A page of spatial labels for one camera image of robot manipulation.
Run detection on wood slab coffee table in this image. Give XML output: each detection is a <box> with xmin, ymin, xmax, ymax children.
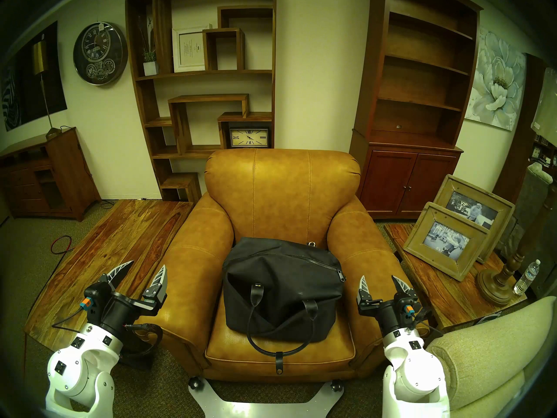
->
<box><xmin>24</xmin><ymin>199</ymin><xmax>194</xmax><ymax>352</ymax></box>

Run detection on black zipper duffel bag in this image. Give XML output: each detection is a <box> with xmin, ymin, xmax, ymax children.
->
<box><xmin>222</xmin><ymin>237</ymin><xmax>346</xmax><ymax>375</ymax></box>

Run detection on dark zebra wall art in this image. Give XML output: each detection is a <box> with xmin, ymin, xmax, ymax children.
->
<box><xmin>0</xmin><ymin>21</ymin><xmax>68</xmax><ymax>132</ymax></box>

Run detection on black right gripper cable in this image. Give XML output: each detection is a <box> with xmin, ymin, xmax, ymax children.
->
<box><xmin>409</xmin><ymin>307</ymin><xmax>445</xmax><ymax>336</ymax></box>

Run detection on tan leather armchair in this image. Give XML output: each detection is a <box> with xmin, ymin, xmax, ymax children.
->
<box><xmin>139</xmin><ymin>148</ymin><xmax>429</xmax><ymax>383</ymax></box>

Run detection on small potted plant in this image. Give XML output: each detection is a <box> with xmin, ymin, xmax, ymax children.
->
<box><xmin>138</xmin><ymin>27</ymin><xmax>159</xmax><ymax>77</ymax></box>

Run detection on turned wood table lamp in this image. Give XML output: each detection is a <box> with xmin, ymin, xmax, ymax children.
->
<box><xmin>477</xmin><ymin>67</ymin><xmax>557</xmax><ymax>307</ymax></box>

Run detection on rustic wooden side table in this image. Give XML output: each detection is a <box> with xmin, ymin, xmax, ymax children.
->
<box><xmin>384</xmin><ymin>223</ymin><xmax>527</xmax><ymax>330</ymax></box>

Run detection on clear plastic water bottle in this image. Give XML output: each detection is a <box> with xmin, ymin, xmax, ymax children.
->
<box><xmin>513</xmin><ymin>259</ymin><xmax>541</xmax><ymax>296</ymax></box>

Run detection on round black wall clock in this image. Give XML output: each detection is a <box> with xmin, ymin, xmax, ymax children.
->
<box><xmin>73</xmin><ymin>22</ymin><xmax>128</xmax><ymax>86</ymax></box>

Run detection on beige fabric sofa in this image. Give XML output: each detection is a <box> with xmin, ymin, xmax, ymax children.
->
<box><xmin>426</xmin><ymin>296</ymin><xmax>557</xmax><ymax>418</ymax></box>

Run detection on brown wooden console cabinet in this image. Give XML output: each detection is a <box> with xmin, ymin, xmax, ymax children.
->
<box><xmin>0</xmin><ymin>127</ymin><xmax>101</xmax><ymax>222</ymax></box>

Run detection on black floor power cord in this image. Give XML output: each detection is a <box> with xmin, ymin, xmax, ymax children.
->
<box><xmin>100</xmin><ymin>198</ymin><xmax>148</xmax><ymax>209</ymax></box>

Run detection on cherry wood bookcase hutch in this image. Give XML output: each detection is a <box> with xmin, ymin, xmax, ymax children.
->
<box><xmin>349</xmin><ymin>0</ymin><xmax>483</xmax><ymax>219</ymax></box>

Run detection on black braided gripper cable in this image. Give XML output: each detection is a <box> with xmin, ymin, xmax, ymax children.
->
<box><xmin>124</xmin><ymin>324</ymin><xmax>164</xmax><ymax>357</ymax></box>

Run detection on white framed document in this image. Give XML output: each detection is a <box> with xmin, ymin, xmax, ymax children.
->
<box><xmin>172</xmin><ymin>24</ymin><xmax>212</xmax><ymax>73</ymax></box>

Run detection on rectangular mantel clock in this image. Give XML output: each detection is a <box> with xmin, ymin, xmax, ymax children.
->
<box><xmin>229</xmin><ymin>127</ymin><xmax>270</xmax><ymax>148</ymax></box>

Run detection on thin black connector cable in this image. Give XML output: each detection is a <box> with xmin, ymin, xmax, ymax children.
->
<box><xmin>51</xmin><ymin>307</ymin><xmax>87</xmax><ymax>334</ymax></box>

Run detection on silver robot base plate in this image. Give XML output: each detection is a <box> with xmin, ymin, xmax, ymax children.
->
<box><xmin>188</xmin><ymin>380</ymin><xmax>344</xmax><ymax>418</ymax></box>

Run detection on red floor cable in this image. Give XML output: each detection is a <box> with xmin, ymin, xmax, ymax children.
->
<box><xmin>50</xmin><ymin>235</ymin><xmax>75</xmax><ymax>255</ymax></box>

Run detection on large grey wood photo frame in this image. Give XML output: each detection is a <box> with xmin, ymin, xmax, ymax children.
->
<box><xmin>433</xmin><ymin>175</ymin><xmax>516</xmax><ymax>264</ymax></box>

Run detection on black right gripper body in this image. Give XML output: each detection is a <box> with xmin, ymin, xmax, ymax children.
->
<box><xmin>357</xmin><ymin>291</ymin><xmax>423</xmax><ymax>335</ymax></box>

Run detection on grey upholstered chair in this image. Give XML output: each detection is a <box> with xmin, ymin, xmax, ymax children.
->
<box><xmin>500</xmin><ymin>162</ymin><xmax>557</xmax><ymax>287</ymax></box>

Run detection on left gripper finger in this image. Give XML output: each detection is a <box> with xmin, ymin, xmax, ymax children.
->
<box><xmin>107</xmin><ymin>260</ymin><xmax>134</xmax><ymax>289</ymax></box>
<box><xmin>150</xmin><ymin>265</ymin><xmax>168</xmax><ymax>298</ymax></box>

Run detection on gold shade brass lamp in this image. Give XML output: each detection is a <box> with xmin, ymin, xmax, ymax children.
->
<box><xmin>33</xmin><ymin>39</ymin><xmax>62</xmax><ymax>140</ymax></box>

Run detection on small grey wood photo frame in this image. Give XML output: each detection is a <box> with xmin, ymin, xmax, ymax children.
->
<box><xmin>403</xmin><ymin>202</ymin><xmax>490</xmax><ymax>282</ymax></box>

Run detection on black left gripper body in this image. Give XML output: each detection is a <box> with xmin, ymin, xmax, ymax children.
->
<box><xmin>82</xmin><ymin>273</ymin><xmax>168</xmax><ymax>335</ymax></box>

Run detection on open wooden shelf unit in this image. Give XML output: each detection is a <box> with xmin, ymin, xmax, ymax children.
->
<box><xmin>125</xmin><ymin>0</ymin><xmax>277</xmax><ymax>203</ymax></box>

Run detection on white flower canvas painting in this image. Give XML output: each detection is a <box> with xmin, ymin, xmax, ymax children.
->
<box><xmin>464</xmin><ymin>27</ymin><xmax>527</xmax><ymax>131</ymax></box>

